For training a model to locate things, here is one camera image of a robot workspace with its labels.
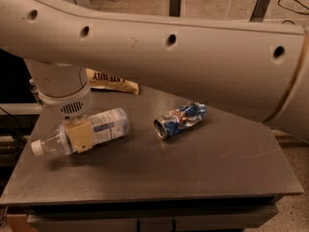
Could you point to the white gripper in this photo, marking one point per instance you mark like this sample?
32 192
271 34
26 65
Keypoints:
68 105

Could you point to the clear blue-label water bottle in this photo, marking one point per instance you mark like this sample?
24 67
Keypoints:
106 126

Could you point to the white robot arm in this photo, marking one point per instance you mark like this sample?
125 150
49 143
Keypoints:
255 70

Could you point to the small background water bottle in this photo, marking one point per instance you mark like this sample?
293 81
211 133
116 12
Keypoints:
34 91

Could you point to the Late July chips bag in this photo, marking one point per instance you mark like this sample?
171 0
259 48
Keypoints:
105 81

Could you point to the crushed blue soda can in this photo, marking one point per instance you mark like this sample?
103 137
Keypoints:
180 119

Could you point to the grey table base cabinet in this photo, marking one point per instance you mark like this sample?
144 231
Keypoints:
210 219

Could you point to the middle metal rail bracket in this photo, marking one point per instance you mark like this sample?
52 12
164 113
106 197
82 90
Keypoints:
175 7

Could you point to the metal rail bracket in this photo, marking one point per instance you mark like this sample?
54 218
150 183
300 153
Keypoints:
259 11
175 7

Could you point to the right metal rail bracket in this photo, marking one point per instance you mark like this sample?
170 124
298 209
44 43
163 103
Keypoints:
259 11

